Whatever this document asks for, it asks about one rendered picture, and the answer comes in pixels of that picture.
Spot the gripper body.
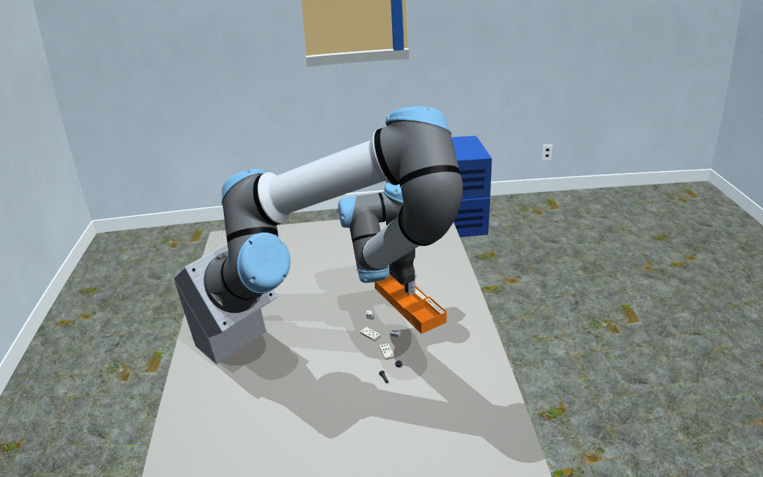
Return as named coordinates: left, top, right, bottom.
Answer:
left=389, top=249, right=415, bottom=284

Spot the orange rack of labelled bins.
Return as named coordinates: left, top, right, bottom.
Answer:
left=375, top=274, right=446, bottom=334

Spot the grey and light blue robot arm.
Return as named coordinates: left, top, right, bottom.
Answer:
left=204, top=107, right=463, bottom=313

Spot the white domino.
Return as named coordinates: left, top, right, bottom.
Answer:
left=380, top=343, right=394, bottom=360
left=360, top=327, right=380, bottom=341

